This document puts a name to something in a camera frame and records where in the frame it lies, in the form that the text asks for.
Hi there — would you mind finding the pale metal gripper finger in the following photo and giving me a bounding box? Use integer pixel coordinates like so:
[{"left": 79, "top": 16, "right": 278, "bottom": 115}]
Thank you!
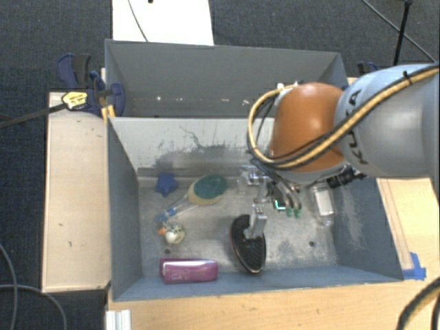
[
  {"left": 243, "top": 203, "right": 268, "bottom": 240},
  {"left": 240, "top": 167, "right": 264, "bottom": 187}
]

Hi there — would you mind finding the green sponge dish brush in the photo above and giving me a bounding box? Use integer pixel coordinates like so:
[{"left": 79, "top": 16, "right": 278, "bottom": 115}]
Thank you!
[{"left": 156, "top": 173, "right": 229, "bottom": 223}]

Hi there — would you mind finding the clear glass bottle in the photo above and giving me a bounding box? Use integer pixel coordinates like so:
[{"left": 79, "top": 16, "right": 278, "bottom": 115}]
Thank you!
[{"left": 311, "top": 184, "right": 336, "bottom": 227}]

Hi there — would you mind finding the magenta box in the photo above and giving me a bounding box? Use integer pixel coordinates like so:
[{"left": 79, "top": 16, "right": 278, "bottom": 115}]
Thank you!
[{"left": 158, "top": 257, "right": 219, "bottom": 285}]

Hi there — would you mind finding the small white and green toy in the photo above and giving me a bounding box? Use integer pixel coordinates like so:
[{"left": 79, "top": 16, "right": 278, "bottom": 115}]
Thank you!
[{"left": 157, "top": 221, "right": 187, "bottom": 245}]

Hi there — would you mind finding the blue star toy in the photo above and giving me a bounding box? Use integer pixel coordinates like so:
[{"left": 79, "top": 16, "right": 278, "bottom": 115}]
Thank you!
[{"left": 154, "top": 172, "right": 179, "bottom": 198}]

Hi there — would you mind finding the grey metal bin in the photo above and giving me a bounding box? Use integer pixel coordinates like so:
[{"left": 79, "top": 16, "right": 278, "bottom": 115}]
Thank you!
[{"left": 104, "top": 38, "right": 405, "bottom": 303}]

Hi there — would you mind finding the pale wood board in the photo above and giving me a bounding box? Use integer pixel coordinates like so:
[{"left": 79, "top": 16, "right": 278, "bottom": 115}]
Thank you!
[{"left": 41, "top": 91, "right": 111, "bottom": 294}]

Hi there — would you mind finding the black cylinder on white bracket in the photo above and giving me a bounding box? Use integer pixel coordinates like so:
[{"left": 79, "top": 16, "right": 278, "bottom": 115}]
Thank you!
[{"left": 325, "top": 166, "right": 366, "bottom": 190}]

